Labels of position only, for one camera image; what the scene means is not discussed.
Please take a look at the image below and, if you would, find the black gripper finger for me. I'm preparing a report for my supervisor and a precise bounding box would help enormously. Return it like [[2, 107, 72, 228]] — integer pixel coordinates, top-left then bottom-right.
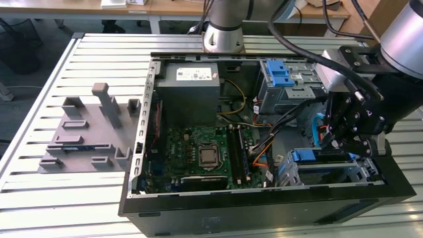
[[320, 91, 361, 152], [333, 135, 393, 159]]

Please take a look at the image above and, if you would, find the blue data wire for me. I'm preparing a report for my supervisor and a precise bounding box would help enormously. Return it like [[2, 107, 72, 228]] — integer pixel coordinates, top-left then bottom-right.
[[311, 112, 331, 149]]

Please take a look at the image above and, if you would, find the metal drive cage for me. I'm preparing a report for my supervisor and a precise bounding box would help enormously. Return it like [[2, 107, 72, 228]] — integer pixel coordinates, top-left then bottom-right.
[[257, 59, 331, 115]]

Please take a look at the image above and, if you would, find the blue plastic drive latch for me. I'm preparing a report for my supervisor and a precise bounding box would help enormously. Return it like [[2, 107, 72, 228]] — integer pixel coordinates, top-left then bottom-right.
[[267, 60, 296, 87]]

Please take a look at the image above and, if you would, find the black RAM stick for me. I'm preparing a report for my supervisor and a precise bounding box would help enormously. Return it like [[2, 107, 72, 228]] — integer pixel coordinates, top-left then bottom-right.
[[237, 126, 251, 182]]

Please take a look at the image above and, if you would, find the brown cardboard piece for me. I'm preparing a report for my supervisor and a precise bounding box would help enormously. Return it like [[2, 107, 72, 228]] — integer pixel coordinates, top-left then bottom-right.
[[305, 0, 341, 12]]

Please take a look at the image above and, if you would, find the silver CPU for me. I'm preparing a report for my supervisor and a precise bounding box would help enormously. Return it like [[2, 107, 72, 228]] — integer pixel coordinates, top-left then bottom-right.
[[197, 146, 219, 164]]

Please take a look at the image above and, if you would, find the black PC case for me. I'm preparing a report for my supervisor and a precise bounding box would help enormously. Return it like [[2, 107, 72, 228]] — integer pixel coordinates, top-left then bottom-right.
[[117, 52, 416, 237]]

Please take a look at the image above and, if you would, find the grey power supply unit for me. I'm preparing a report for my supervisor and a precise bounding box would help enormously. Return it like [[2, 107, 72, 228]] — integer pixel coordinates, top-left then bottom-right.
[[155, 62, 221, 127]]

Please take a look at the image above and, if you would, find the black graphics card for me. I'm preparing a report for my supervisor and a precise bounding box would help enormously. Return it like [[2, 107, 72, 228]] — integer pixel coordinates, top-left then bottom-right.
[[177, 175, 228, 191]]

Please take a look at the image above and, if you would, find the green motherboard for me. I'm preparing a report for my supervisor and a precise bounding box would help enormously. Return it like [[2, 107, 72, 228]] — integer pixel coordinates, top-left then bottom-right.
[[144, 125, 275, 193]]

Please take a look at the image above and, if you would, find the black chair base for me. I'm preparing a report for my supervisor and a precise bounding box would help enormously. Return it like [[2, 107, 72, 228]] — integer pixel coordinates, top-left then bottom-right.
[[100, 19, 127, 34]]

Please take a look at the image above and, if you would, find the grey parts rack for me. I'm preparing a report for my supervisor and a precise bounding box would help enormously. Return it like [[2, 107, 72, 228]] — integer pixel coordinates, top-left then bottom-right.
[[36, 83, 143, 176]]

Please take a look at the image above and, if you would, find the RAM stick with blue label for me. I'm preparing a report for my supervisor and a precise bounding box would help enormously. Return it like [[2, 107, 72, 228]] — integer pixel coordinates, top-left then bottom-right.
[[61, 146, 96, 153]]

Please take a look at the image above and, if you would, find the black waste bin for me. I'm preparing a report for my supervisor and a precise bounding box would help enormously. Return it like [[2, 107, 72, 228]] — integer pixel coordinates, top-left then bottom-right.
[[0, 18, 44, 75]]

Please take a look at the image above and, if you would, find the white metal foot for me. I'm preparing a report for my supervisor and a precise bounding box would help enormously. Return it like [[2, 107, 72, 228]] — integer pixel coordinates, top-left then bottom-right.
[[0, 81, 16, 102]]

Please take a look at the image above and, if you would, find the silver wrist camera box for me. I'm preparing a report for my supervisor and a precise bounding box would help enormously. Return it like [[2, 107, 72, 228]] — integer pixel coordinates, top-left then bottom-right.
[[316, 49, 351, 96]]

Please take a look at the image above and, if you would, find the black cable bundle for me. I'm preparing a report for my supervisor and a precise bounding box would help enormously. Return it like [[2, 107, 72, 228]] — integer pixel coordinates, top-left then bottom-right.
[[252, 97, 328, 152]]

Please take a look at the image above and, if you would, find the thick black cable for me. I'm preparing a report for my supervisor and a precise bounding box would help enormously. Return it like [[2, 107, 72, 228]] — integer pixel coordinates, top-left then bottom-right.
[[267, 0, 385, 101]]

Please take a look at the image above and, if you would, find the yellow wire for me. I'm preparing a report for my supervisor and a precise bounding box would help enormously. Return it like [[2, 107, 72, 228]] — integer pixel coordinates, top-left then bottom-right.
[[216, 79, 247, 116]]

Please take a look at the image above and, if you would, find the orange wire loop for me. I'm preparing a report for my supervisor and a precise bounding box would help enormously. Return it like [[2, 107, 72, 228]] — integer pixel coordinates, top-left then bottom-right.
[[252, 148, 271, 172]]

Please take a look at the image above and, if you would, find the thin black cable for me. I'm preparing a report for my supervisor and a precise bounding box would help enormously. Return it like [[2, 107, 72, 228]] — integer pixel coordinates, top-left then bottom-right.
[[321, 0, 380, 42]]

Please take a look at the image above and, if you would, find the wooden desk white frame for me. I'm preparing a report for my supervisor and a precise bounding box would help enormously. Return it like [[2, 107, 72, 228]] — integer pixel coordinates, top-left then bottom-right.
[[0, 0, 351, 38]]

